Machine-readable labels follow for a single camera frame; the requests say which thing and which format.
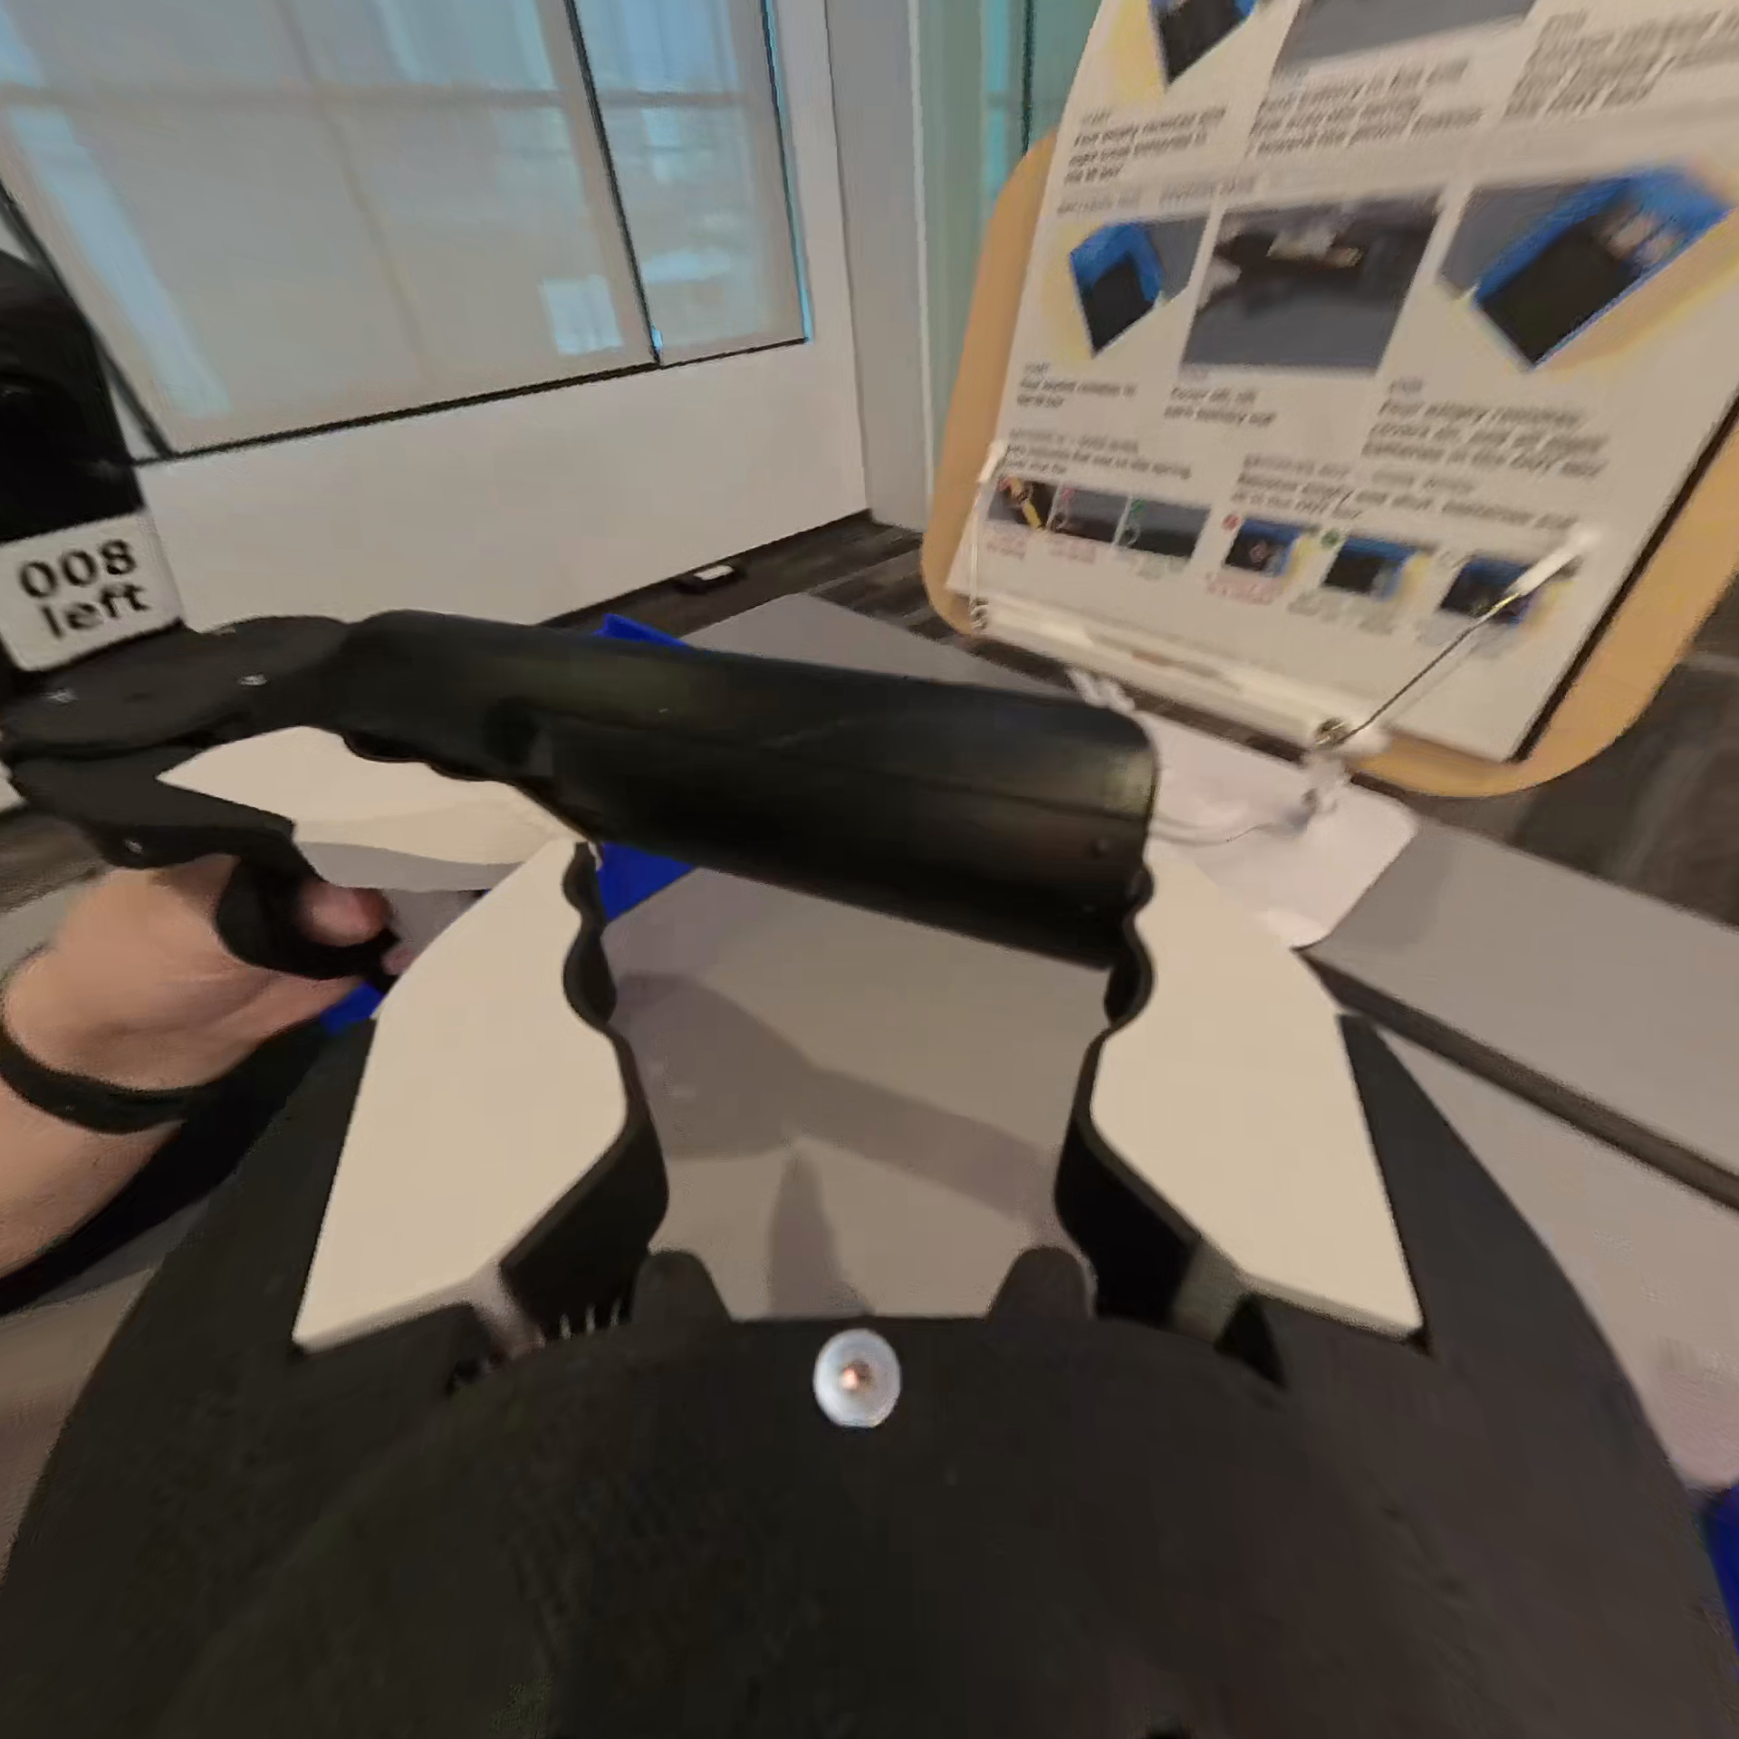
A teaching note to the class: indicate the black remote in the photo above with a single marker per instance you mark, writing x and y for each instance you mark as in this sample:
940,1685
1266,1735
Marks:
817,774

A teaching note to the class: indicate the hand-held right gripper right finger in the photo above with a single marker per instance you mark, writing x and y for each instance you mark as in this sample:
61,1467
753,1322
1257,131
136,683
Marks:
1264,1142

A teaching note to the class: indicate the black wristband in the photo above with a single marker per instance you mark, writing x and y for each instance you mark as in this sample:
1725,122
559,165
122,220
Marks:
84,1103

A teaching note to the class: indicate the white stand base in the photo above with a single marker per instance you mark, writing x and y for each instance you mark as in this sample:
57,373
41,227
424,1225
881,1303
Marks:
1305,843

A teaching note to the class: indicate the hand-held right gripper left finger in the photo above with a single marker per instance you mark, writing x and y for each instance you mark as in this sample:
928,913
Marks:
462,1142

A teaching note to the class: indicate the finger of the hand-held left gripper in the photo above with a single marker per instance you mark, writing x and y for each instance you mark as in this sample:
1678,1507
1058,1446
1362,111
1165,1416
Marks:
382,802

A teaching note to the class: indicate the person's left hand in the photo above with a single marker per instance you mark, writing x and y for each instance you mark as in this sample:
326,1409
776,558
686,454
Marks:
138,979

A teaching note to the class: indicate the blue plastic bin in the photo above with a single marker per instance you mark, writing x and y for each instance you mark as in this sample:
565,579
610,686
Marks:
643,877

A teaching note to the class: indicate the printed instruction poster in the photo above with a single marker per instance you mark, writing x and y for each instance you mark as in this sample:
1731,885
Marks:
1359,301

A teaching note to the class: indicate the black floor outlet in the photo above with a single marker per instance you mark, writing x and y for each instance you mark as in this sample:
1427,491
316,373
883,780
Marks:
706,575

